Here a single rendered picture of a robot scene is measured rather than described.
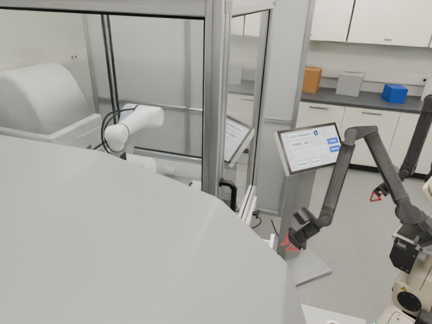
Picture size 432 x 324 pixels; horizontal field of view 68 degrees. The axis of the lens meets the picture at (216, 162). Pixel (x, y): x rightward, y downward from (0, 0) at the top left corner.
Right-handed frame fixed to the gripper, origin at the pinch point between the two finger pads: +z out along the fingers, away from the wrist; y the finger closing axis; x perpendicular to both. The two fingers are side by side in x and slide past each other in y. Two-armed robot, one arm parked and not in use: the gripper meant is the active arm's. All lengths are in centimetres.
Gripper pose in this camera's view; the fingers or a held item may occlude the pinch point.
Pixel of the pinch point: (284, 247)
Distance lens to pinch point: 159.2
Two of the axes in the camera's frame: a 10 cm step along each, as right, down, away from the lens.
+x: -2.9, 4.5, -8.5
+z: -5.9, 6.1, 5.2
